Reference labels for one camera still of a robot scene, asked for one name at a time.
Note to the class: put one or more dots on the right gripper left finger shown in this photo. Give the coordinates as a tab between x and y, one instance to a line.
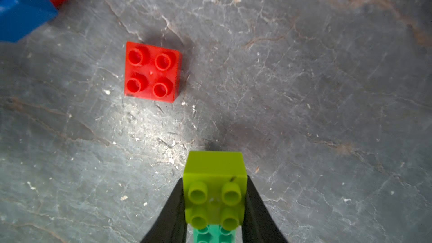
170	226

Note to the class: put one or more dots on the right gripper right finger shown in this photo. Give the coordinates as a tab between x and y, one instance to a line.
258	225

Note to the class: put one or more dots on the dark green lego brick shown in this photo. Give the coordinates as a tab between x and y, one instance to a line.
214	234

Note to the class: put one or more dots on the lime green lego brick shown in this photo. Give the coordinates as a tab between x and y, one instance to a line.
214	186

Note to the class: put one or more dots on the blue lego brick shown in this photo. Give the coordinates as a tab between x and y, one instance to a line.
21	17

